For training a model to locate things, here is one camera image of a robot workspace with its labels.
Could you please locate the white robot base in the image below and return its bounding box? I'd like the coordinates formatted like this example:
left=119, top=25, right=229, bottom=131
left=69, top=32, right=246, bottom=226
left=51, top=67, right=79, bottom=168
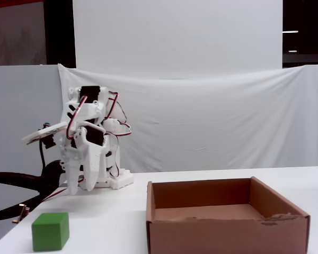
left=92, top=169, right=135, bottom=191

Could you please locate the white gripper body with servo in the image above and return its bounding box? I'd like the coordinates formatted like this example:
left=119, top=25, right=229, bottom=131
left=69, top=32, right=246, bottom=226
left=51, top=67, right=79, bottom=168
left=58, top=125, right=108, bottom=161

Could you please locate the black table clamp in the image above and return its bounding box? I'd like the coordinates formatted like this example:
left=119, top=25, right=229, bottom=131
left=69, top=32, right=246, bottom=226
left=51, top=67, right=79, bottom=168
left=0, top=160, right=67, bottom=222

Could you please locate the brown cardboard box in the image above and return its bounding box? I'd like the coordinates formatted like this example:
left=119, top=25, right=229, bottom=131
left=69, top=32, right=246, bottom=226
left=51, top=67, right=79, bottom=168
left=146, top=176, right=311, bottom=254

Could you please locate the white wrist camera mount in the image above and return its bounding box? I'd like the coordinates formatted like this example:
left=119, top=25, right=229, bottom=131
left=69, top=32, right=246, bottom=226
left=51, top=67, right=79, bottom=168
left=21, top=122, right=68, bottom=149

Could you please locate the red black servo cable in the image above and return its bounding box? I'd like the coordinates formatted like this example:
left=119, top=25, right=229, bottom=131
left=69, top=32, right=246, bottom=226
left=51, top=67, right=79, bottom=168
left=66, top=95, right=88, bottom=140
left=104, top=91, right=133, bottom=138
left=42, top=178, right=84, bottom=203

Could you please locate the grey partition panel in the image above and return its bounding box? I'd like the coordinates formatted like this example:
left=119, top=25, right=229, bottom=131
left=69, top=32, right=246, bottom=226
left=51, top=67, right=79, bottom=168
left=0, top=65, right=64, bottom=176

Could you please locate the green cube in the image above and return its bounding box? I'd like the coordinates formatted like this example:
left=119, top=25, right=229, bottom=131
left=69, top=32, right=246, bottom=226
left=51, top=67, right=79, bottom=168
left=31, top=212, right=70, bottom=252

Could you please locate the white draped cloth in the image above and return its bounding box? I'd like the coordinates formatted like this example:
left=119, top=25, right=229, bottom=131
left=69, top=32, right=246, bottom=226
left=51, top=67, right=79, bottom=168
left=57, top=63, right=318, bottom=173

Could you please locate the white backdrop panel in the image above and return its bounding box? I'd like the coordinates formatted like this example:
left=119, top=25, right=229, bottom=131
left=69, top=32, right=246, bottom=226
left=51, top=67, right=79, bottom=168
left=73, top=0, right=284, bottom=80

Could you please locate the brass clamp screw handle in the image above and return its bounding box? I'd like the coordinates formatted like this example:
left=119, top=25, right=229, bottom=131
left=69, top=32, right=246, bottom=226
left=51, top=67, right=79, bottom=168
left=12, top=203, right=30, bottom=224

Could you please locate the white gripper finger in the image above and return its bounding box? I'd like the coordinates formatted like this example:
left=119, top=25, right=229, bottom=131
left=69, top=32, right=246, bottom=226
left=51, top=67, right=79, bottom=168
left=81, top=144, right=106, bottom=192
left=64, top=159, right=82, bottom=196

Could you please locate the black camera cable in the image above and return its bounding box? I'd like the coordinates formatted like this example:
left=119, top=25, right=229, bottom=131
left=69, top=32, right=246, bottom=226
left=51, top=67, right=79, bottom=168
left=39, top=144, right=49, bottom=173

